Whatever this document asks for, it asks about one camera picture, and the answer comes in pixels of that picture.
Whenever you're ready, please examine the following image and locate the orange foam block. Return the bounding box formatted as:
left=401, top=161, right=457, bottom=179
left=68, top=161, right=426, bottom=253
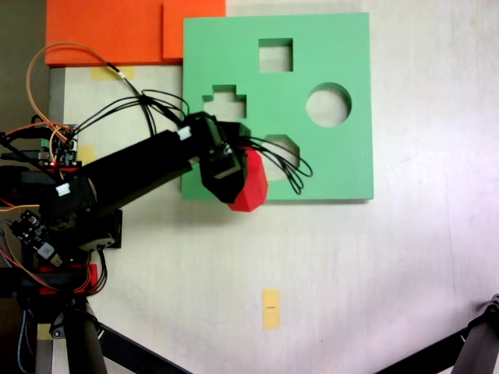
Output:
left=44, top=0, right=227, bottom=66

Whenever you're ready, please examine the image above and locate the circuit board with wires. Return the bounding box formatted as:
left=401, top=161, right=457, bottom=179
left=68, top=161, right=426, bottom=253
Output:
left=41, top=123, right=83, bottom=169

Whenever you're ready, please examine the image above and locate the thin orange wire loop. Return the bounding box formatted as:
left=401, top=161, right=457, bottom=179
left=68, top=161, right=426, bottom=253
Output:
left=25, top=41, right=114, bottom=133

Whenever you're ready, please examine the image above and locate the thin black cable pair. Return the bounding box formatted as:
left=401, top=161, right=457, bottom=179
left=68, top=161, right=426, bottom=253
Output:
left=105, top=61, right=157, bottom=137

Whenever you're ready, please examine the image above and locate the black gripper wire bundle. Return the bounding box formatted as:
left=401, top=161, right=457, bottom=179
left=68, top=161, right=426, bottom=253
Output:
left=243, top=134, right=314, bottom=196

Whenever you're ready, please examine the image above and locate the green shape sorter board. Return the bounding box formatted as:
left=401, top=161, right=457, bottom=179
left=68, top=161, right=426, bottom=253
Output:
left=180, top=11, right=375, bottom=203

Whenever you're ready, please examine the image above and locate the black tripod leg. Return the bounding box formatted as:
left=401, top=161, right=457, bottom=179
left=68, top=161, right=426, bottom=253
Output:
left=451, top=294, right=499, bottom=374
left=62, top=306, right=109, bottom=374

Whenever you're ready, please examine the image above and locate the braided grey cable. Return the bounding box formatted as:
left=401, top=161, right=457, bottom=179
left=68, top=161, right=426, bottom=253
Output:
left=17, top=309, right=38, bottom=373

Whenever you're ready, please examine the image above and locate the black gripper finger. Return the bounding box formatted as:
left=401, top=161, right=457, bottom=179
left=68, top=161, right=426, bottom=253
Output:
left=200, top=173, right=246, bottom=205

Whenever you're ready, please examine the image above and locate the red octagonal pillar block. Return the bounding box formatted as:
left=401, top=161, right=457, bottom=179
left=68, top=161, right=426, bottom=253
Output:
left=227, top=149, right=270, bottom=213

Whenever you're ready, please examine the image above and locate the black arm motor cable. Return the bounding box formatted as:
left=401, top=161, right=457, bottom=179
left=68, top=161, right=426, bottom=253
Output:
left=76, top=88, right=192, bottom=132

